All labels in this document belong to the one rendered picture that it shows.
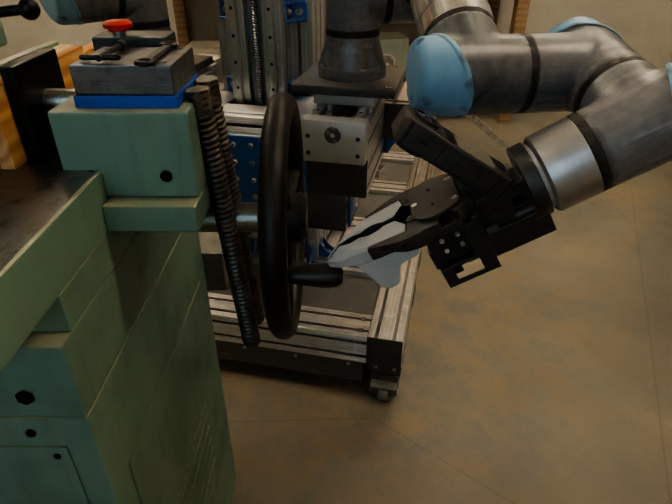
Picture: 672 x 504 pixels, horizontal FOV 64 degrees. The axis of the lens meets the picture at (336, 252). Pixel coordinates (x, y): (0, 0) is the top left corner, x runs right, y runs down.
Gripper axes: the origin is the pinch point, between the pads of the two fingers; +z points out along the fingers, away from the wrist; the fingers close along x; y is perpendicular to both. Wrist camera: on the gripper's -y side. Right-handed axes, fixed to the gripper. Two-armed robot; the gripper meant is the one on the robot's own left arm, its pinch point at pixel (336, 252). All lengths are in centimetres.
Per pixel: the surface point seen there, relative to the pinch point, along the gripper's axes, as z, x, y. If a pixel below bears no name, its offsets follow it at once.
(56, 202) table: 18.1, -2.8, -18.4
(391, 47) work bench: -8, 303, 50
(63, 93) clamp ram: 18.3, 10.6, -25.4
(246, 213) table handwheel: 9.6, 10.0, -4.4
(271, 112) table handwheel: -0.2, 7.7, -13.4
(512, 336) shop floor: -6, 84, 99
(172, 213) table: 12.8, 2.4, -10.9
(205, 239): 31.4, 38.1, 6.3
